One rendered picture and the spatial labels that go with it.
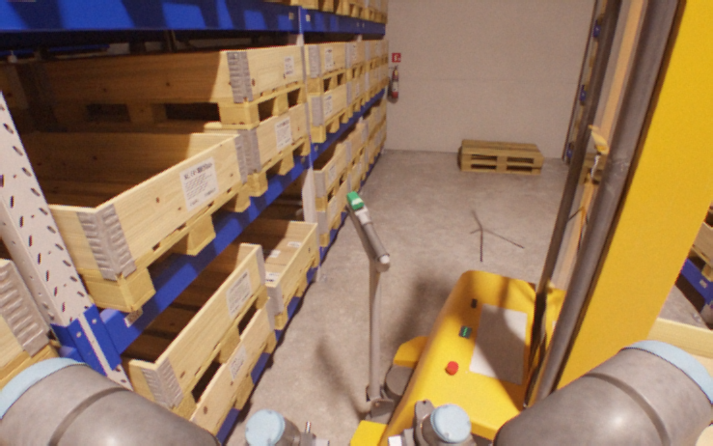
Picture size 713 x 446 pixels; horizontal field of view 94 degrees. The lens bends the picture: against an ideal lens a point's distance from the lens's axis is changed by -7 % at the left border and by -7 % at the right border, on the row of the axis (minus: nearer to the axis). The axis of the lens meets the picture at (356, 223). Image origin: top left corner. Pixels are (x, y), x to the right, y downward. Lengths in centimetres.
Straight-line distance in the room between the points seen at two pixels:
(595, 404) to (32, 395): 61
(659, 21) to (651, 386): 56
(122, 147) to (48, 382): 166
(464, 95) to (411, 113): 94
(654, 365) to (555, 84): 641
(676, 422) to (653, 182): 46
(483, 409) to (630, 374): 80
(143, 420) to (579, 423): 45
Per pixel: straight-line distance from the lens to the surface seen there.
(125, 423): 47
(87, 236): 118
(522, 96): 674
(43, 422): 52
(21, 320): 104
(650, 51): 79
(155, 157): 199
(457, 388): 130
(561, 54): 680
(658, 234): 88
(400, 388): 184
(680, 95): 81
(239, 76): 175
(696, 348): 204
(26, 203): 109
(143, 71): 204
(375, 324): 150
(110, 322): 130
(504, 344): 147
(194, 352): 156
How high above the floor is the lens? 189
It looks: 28 degrees down
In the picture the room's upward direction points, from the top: 1 degrees counter-clockwise
